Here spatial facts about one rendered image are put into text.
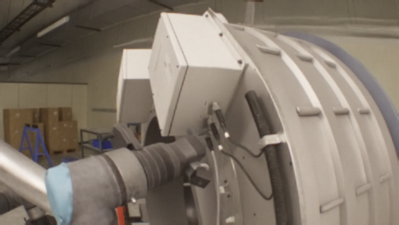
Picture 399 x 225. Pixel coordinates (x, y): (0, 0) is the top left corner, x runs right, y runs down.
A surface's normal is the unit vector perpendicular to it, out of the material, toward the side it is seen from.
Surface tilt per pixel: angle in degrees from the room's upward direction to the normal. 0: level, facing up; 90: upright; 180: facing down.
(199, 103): 133
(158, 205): 74
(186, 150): 51
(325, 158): 61
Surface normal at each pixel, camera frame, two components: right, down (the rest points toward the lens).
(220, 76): 0.26, 0.71
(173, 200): 0.36, -0.17
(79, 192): 0.65, -0.30
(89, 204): 0.70, -0.02
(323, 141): 0.32, -0.48
